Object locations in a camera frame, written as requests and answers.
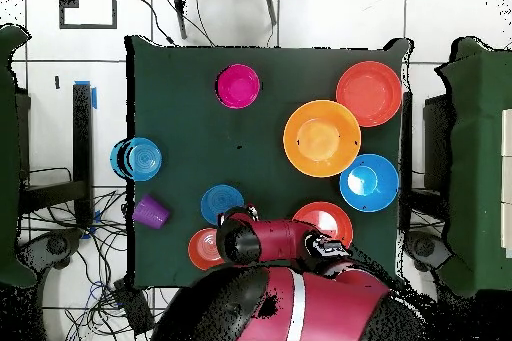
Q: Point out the small blue bowl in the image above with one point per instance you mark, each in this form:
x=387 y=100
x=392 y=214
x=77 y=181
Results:
x=144 y=159
x=218 y=201

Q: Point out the purple cup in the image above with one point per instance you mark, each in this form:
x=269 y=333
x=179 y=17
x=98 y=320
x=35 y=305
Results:
x=150 y=213

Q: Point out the large yellow-orange bowl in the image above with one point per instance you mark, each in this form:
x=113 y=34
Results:
x=322 y=138

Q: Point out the small pink bowl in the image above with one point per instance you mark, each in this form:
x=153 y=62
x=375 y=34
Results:
x=238 y=86

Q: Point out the large blue bowl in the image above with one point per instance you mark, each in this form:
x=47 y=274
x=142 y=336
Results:
x=369 y=183

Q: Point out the large orange bowl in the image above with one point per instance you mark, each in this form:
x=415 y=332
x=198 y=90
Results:
x=328 y=219
x=372 y=89

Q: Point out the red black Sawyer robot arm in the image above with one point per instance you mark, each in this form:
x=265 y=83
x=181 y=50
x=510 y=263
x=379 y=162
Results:
x=280 y=245

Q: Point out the small orange bowl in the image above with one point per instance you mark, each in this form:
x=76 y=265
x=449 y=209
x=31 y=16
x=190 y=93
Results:
x=202 y=251

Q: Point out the dark green table cloth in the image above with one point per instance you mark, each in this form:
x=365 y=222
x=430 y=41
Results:
x=192 y=125

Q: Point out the black power box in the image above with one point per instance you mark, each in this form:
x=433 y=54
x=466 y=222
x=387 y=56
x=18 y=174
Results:
x=134 y=309

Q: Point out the black office chair base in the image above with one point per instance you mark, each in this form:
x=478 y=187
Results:
x=58 y=246
x=424 y=247

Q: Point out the blue tape strip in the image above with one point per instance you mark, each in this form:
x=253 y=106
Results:
x=94 y=99

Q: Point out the green cloth covered side table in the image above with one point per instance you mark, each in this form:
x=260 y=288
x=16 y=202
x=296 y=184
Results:
x=480 y=157
x=8 y=137

